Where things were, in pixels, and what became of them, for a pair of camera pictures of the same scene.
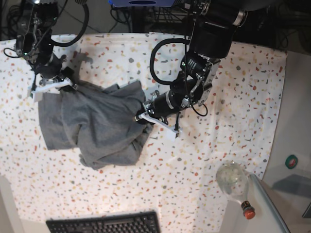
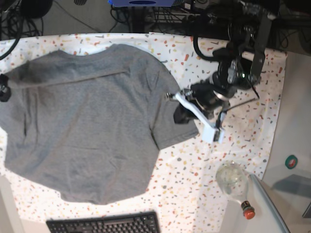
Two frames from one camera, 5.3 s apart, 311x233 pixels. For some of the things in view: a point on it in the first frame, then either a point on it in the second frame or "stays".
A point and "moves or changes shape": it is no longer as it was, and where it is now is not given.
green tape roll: (291, 161) stays
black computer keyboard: (146, 222) stays
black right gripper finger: (142, 121) to (182, 115)
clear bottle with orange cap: (233, 179) stays
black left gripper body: (54, 68) to (5, 91)
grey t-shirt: (101, 123) moves or changes shape
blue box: (141, 3) stays
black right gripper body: (168, 104) to (211, 96)
